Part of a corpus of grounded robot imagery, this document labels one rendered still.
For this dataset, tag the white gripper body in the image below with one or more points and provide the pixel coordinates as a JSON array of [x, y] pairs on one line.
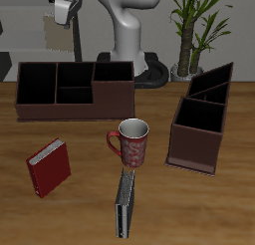
[[63, 11]]

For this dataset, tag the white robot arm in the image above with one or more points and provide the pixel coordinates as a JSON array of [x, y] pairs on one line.
[[127, 30]]

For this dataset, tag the dark brown desk caddy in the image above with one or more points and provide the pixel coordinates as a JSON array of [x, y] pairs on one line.
[[194, 146], [113, 99]]

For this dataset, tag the red book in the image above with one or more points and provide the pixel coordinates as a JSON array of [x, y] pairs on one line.
[[51, 169]]

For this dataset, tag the black book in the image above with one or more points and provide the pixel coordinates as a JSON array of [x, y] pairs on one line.
[[124, 205]]

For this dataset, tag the beige panel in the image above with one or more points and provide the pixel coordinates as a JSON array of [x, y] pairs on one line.
[[58, 38]]

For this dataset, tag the black pole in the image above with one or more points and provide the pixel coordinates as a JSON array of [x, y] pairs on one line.
[[78, 46]]

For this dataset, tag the black block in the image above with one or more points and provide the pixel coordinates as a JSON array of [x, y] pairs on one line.
[[4, 66]]

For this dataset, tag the green pot plant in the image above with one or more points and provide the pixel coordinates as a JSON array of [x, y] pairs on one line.
[[186, 40]]

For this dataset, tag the red patterned mug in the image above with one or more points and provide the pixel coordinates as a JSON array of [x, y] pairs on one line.
[[134, 149]]

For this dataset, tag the flat black base plate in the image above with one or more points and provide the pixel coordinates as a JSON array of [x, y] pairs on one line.
[[156, 74]]

